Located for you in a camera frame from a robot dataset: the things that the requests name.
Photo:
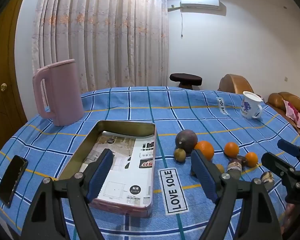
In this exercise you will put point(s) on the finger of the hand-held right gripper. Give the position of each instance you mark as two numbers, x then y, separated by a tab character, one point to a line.
287	146
273	162

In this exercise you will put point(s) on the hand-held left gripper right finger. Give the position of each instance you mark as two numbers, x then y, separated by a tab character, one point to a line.
202	175

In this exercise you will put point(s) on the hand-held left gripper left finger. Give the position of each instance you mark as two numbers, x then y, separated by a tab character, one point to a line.
101	177

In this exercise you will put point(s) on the small tan round fruit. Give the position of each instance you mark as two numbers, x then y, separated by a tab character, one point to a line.
220	168

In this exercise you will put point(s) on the small orange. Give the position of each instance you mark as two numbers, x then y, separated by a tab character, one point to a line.
251	159

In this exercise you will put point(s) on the large orange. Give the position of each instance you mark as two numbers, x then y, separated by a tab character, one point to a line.
204	150

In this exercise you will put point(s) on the medium orange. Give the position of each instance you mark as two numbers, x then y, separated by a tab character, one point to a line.
231	149

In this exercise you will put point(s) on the rectangular pink metal tin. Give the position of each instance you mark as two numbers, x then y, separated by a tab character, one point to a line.
125	127

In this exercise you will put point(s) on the printed paper sheet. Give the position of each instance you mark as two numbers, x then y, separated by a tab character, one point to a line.
130	180

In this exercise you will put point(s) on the small dark purple fruit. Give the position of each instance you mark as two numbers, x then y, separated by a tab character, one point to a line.
243	160

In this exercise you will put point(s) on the small olive round fruit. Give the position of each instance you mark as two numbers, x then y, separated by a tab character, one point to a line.
180	154

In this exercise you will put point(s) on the pink floral cloth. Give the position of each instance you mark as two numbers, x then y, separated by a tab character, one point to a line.
297	116

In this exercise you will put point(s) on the dark purple passion fruit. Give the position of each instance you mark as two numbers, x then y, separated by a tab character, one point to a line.
186	140

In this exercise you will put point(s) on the brown leather sofa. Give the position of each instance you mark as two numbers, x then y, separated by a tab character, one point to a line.
282	101

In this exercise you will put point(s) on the white mug with blue print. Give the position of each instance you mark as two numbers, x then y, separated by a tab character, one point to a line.
250	106

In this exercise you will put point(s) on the blue checked tablecloth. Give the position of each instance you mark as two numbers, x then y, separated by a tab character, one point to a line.
140	105

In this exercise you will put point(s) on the brown leather armchair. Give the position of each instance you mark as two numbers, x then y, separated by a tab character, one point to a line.
233	83

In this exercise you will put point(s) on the black smartphone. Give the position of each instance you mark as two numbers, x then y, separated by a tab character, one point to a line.
11	180

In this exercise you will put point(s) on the pink electric kettle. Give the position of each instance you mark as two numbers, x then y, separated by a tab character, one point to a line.
62	92

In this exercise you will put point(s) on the dark round stool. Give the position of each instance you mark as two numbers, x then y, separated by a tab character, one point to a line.
185	78

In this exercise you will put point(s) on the brass door knob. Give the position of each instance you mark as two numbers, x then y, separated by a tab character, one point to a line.
3	86

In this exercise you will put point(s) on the floral beige curtain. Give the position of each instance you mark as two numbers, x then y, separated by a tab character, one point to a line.
102	42

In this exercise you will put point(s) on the wooden door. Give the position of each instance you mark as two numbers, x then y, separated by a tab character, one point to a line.
2	55

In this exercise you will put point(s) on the white wall air conditioner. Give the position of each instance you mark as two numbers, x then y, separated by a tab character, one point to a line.
200	2

